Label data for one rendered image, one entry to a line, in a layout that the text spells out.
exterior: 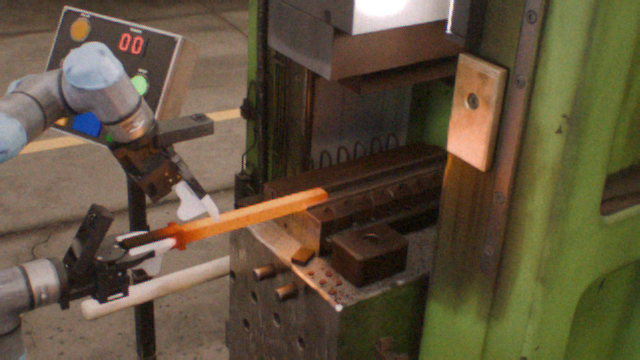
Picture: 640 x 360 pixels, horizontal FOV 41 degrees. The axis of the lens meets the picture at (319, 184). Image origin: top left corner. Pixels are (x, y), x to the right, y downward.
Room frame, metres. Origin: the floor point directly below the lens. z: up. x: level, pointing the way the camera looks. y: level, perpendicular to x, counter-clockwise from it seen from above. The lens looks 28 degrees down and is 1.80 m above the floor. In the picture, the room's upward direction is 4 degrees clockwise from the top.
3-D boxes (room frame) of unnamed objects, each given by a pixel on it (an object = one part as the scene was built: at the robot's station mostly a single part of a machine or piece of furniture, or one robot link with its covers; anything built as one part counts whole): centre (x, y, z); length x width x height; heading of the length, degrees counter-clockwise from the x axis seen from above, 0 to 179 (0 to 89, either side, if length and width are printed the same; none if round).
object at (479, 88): (1.26, -0.24, 1.27); 0.09 x 0.02 x 0.17; 37
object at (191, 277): (1.66, 0.33, 0.62); 0.44 x 0.05 x 0.05; 127
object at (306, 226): (1.56, -0.12, 0.96); 0.42 x 0.20 x 0.09; 127
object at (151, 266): (1.22, 0.27, 0.98); 0.09 x 0.03 x 0.06; 124
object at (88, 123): (1.73, 0.51, 1.01); 0.07 x 0.05 x 0.07; 62
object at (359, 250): (1.33, -0.10, 0.95); 0.12 x 0.08 x 0.06; 127
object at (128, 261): (1.19, 0.31, 1.00); 0.09 x 0.05 x 0.02; 124
